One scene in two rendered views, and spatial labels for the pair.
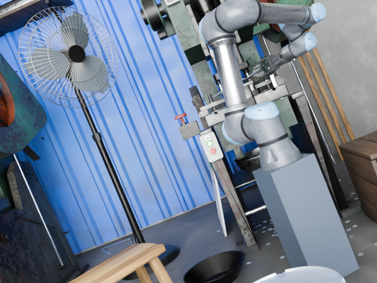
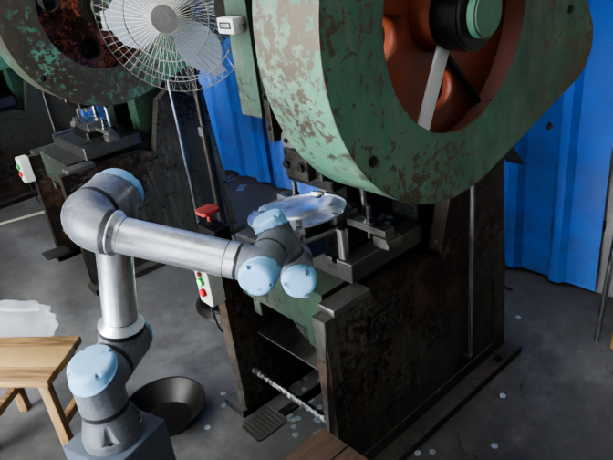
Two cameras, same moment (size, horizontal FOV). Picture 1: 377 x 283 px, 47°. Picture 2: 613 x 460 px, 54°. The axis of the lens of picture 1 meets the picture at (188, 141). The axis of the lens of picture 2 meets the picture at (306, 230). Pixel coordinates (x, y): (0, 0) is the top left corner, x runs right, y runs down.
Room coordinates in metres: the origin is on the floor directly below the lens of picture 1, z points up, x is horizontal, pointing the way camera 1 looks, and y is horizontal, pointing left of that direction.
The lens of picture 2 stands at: (1.18, -1.49, 1.52)
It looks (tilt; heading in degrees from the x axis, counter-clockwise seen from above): 27 degrees down; 46
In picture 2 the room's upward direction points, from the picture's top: 7 degrees counter-clockwise
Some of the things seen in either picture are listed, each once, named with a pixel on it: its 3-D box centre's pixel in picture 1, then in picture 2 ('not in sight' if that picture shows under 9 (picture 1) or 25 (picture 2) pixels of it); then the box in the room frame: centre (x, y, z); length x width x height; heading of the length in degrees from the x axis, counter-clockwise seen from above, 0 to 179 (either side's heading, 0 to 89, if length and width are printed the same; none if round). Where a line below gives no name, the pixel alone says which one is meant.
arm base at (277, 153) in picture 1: (276, 150); (109, 418); (1.59, -0.29, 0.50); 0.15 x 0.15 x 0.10
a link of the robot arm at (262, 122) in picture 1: (263, 121); (98, 379); (1.60, -0.28, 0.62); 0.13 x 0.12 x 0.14; 31
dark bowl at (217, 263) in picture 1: (216, 273); (165, 412); (1.93, 0.11, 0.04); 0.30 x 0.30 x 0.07
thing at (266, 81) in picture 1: (267, 79); (371, 222); (2.38, -0.53, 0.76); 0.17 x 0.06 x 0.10; 85
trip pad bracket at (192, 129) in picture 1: (194, 139); (218, 248); (2.19, -0.03, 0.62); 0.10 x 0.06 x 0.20; 85
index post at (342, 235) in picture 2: (272, 78); (342, 241); (2.25, -0.53, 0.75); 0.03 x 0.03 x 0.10; 85
